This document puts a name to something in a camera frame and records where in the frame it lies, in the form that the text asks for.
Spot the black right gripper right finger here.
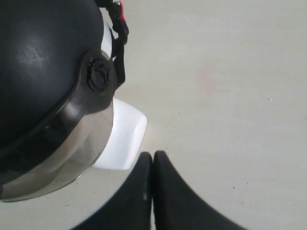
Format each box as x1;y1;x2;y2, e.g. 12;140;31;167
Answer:
152;150;244;230

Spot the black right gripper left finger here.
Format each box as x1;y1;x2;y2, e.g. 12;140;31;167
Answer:
74;152;152;230

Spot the black helmet with tinted visor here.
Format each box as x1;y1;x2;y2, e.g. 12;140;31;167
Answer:
0;0;129;202

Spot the white mannequin head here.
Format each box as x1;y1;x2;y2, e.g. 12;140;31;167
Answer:
93;23;147;171

